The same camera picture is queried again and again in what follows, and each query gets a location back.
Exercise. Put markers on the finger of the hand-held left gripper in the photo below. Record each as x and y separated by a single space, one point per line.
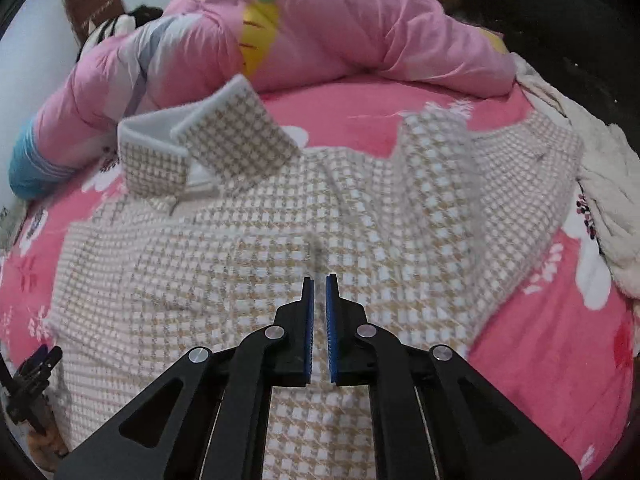
42 362

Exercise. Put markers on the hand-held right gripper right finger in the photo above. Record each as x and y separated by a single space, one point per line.
331 330

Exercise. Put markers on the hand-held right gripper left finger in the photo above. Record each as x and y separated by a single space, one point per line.
309 330

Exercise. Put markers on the beige white checked sweater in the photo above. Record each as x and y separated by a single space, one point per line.
250 235

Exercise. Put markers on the pink floral blanket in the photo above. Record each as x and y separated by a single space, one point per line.
540 360

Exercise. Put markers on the cream knitted cloth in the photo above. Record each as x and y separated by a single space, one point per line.
600 185

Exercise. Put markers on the pink printed quilt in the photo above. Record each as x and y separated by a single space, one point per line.
350 25

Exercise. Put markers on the black and white plush toy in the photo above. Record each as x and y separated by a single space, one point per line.
115 27

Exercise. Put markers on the black padded headboard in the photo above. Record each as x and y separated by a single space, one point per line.
550 20

